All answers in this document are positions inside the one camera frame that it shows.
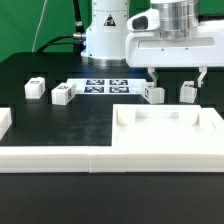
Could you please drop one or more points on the white square tabletop part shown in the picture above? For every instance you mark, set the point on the white square tabletop part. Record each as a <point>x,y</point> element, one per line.
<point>137,125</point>

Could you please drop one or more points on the white U-shaped fence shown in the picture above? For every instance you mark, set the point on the white U-shaped fence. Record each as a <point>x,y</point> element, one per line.
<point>204,154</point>

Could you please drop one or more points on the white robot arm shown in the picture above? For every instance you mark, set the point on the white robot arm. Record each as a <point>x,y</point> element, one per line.
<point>106,36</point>

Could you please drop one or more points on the fiducial marker sheet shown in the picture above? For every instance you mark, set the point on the fiducial marker sheet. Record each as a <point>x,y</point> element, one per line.
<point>95,86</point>

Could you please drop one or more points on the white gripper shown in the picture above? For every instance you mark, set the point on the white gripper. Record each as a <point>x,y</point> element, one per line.
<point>173,37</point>

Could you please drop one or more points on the green backdrop curtain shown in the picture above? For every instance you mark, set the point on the green backdrop curtain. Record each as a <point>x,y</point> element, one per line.
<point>35,25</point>

